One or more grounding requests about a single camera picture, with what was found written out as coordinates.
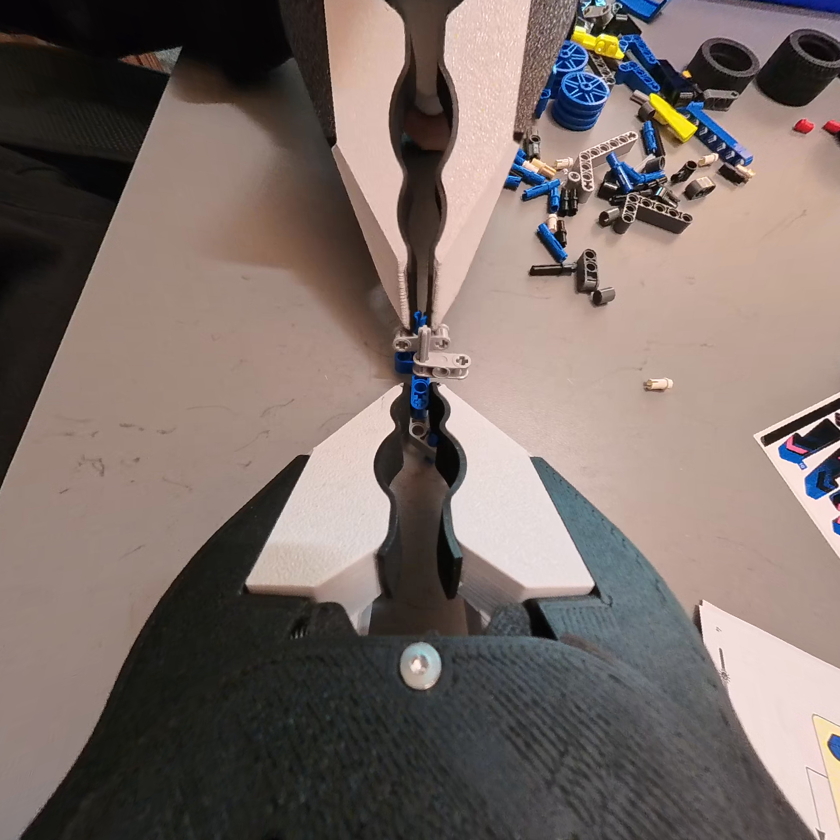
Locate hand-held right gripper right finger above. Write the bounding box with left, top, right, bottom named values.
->
left=436, top=386, right=601, bottom=636

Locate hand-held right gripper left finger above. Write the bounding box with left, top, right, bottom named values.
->
left=245, top=385, right=406, bottom=636

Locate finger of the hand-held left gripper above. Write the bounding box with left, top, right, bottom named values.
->
left=325, top=0, right=424, bottom=329
left=428, top=0, right=532, bottom=329

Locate pile of lego pieces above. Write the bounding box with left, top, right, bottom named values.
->
left=504, top=0, right=757, bottom=307

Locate small grey lego connector assembly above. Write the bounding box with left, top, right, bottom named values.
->
left=391, top=323, right=475, bottom=383

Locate lego sticker sheet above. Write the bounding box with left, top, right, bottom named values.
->
left=752, top=392, right=840, bottom=560

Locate lego instruction booklet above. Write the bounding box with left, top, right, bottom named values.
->
left=697, top=598, right=840, bottom=840

